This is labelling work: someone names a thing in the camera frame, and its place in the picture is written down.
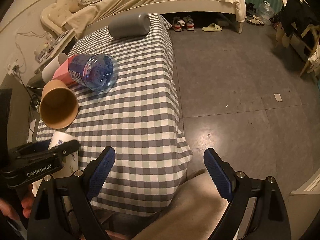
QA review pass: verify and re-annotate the white floral paper cup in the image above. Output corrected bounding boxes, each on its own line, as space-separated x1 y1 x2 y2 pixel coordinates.
47 130 80 179

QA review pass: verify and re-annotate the brown paper cup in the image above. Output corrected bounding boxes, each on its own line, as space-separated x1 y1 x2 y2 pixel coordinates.
39 80 79 129

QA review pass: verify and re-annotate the white cylinder cup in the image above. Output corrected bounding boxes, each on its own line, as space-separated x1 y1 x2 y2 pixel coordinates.
41 53 68 83

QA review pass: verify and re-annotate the grey cylinder cup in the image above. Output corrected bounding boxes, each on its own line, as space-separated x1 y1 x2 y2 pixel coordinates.
108 12 151 38

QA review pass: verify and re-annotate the person's left hand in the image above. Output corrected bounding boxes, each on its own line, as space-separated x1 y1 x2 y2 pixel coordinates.
1 184 35 221

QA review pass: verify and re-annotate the checkered tablecloth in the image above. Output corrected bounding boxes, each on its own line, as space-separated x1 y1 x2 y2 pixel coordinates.
35 13 193 217

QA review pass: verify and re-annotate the pink box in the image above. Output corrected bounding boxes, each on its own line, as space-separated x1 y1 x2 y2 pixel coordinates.
53 55 75 85

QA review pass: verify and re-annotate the white card on floor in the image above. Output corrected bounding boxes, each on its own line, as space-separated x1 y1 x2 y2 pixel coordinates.
274 93 283 102

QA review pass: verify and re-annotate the blue plastic water bottle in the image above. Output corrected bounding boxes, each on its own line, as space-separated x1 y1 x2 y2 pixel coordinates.
68 54 118 92

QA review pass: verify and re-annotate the white nightstand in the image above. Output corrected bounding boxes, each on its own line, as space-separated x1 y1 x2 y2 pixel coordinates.
33 29 76 74

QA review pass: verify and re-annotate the clear bottle on nightstand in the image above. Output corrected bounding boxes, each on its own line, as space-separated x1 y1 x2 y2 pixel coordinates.
44 32 56 51

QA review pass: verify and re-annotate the bed with beige sheet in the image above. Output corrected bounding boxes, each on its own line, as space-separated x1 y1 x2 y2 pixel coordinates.
40 0 246 37

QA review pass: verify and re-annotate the green slipper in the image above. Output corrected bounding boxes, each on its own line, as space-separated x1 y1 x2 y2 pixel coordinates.
202 23 223 32

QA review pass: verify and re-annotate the pair of sneakers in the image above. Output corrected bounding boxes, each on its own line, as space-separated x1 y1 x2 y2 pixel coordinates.
172 16 195 32

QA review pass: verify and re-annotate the large clear water jug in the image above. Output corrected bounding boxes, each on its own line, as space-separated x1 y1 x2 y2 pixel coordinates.
258 1 274 25

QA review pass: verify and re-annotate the wooden chair with clothes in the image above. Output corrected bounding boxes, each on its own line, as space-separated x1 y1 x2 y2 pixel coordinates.
270 0 319 76

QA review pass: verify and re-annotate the wall power strip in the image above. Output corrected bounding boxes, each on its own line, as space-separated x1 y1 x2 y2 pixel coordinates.
5 59 19 75

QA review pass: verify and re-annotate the white charging cable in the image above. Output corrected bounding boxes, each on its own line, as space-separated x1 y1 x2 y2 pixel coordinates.
13 31 48 75

